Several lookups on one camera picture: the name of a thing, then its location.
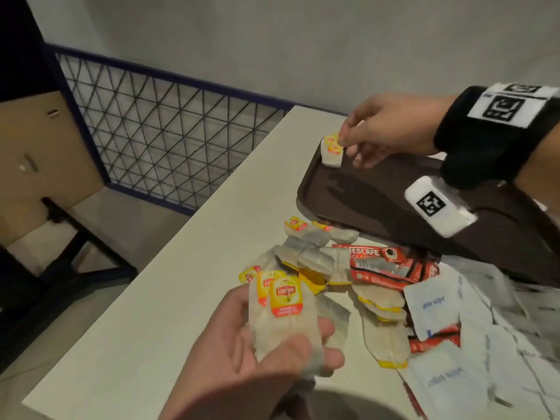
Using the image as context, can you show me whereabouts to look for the person's left hand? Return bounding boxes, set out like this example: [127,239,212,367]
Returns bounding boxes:
[159,283,347,420]

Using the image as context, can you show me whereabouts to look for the person's right hand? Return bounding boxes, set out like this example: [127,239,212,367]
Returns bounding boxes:
[337,92,458,170]

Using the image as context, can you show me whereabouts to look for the brown plastic tray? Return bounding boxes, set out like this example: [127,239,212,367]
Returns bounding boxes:
[296,139,560,287]

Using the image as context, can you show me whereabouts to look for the red Nescafe coffee sachets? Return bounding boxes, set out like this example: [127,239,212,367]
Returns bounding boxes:
[332,243,463,355]

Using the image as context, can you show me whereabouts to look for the pile of tea bags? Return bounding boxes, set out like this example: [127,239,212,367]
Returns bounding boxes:
[238,215,412,370]

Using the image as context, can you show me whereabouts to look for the pile of white sugar packets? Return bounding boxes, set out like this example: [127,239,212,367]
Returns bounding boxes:
[398,255,560,420]

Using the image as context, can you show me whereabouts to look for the black wristband white markers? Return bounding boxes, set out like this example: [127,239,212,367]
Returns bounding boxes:
[433,82,560,191]

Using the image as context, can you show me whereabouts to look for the black metal table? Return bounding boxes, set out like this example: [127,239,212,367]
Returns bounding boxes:
[0,196,139,372]

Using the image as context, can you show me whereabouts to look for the purple metal mesh railing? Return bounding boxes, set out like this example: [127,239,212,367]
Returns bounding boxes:
[43,42,347,217]

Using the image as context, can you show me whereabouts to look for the dark cabinet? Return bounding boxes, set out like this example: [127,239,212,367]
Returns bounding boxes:
[0,0,58,103]

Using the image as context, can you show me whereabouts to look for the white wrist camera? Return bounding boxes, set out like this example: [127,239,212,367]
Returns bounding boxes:
[404,175,478,239]

